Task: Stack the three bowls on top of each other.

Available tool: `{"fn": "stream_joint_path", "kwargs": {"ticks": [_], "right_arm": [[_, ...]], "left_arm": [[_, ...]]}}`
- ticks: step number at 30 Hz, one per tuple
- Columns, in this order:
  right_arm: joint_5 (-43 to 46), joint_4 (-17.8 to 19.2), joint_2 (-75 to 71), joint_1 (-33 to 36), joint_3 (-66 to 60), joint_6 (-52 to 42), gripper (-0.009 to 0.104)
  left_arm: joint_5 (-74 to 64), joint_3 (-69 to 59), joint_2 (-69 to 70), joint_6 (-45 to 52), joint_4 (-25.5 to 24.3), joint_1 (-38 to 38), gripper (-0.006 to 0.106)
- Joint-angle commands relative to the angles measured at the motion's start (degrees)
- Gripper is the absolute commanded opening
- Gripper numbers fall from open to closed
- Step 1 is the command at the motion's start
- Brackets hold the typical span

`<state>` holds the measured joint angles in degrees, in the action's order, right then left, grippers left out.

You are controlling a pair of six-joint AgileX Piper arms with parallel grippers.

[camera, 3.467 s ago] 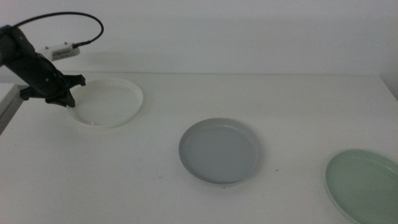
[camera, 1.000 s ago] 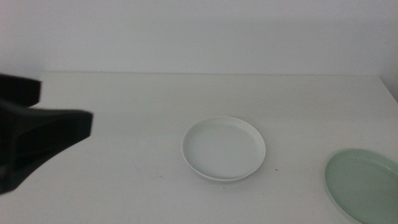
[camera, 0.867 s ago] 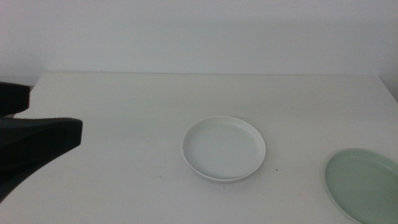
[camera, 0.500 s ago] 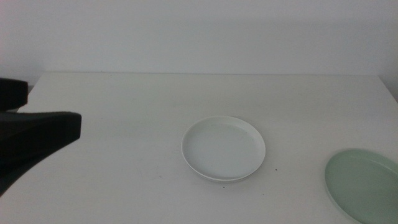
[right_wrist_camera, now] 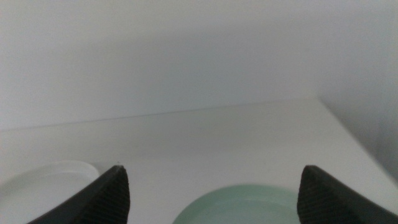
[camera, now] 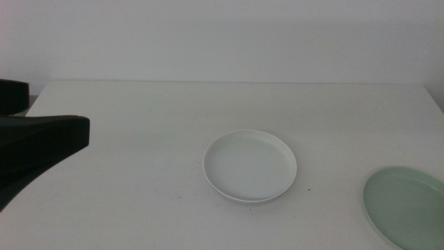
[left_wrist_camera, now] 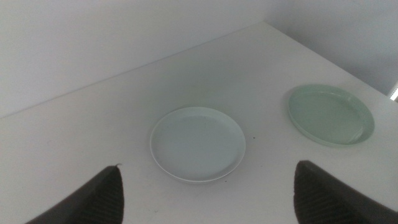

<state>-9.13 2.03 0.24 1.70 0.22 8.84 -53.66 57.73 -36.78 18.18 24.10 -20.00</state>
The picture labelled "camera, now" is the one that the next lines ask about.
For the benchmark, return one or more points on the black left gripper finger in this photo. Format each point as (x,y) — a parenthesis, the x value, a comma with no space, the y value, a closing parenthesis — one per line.
(34,146)
(12,97)

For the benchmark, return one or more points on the white shallow bowl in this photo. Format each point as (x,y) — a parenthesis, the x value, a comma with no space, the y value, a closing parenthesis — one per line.
(249,166)

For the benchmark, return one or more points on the grey shallow bowl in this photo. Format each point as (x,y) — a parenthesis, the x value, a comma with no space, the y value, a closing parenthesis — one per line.
(251,202)

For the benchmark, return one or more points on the pale green shallow bowl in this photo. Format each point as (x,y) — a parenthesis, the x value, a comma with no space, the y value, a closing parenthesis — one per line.
(406,208)

